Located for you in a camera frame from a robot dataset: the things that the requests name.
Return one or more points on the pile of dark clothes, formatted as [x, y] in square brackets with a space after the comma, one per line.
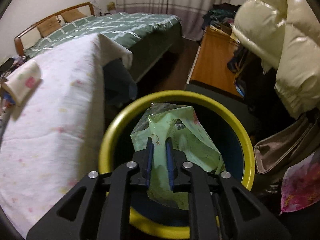
[11, 65]

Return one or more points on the white cup yellow inside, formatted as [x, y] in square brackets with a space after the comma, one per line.
[22, 81]

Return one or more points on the bed with green quilt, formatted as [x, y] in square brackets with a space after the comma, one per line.
[147, 36]

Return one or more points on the clothes pile on cabinet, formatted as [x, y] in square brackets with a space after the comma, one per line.
[220, 16]

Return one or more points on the brown handbag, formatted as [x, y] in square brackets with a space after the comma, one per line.
[274, 152]

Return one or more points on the right brown pillow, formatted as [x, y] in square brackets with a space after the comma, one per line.
[72, 15]

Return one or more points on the yellow rimmed trash bin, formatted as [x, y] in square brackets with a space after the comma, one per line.
[224, 119]

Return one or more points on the left brown pillow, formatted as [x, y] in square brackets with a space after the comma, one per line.
[48, 26]

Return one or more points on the yellow tissue box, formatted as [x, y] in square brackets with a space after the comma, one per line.
[111, 6]

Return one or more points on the cream puffer jacket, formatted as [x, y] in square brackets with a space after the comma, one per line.
[285, 35]

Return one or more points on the brown pillow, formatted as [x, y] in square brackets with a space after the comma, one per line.
[48, 26]
[72, 15]

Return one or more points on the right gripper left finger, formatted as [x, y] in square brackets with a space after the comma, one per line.
[98, 206]

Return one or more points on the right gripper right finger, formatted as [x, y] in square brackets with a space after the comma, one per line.
[220, 207]

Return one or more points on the green plastic wrapper bag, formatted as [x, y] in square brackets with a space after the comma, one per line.
[180, 123]

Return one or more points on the white dotted table cloth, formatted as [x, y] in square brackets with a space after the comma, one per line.
[52, 140]

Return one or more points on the orange wooden cabinet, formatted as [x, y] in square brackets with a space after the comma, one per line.
[210, 69]

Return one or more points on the pink floral cloth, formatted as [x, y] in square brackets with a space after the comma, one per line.
[300, 186]

